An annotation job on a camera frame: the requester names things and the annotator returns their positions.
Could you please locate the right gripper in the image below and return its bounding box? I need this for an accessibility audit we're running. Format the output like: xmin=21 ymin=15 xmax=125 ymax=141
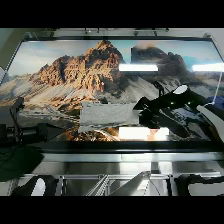
xmin=132 ymin=96 xmax=162 ymax=113

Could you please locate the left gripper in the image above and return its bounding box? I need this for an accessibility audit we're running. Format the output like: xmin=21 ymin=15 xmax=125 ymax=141
xmin=35 ymin=122 xmax=69 ymax=142

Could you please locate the grey sweatshirt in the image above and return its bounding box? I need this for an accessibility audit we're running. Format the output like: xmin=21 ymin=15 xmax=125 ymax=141
xmin=79 ymin=101 xmax=142 ymax=127

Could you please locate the dark green garment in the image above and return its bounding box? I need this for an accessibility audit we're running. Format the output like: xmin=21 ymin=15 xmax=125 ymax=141
xmin=0 ymin=145 xmax=45 ymax=183

